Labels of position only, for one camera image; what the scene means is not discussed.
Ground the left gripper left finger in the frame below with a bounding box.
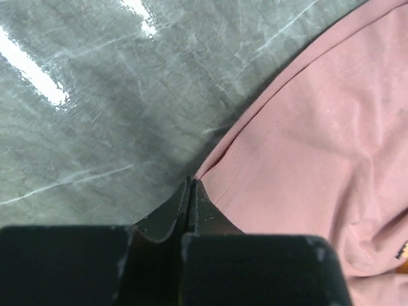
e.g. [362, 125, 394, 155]
[1, 178, 191, 305]

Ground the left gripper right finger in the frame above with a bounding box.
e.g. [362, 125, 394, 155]
[180, 180, 352, 305]

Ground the pink t shirt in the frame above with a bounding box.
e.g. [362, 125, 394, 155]
[196, 1, 407, 305]

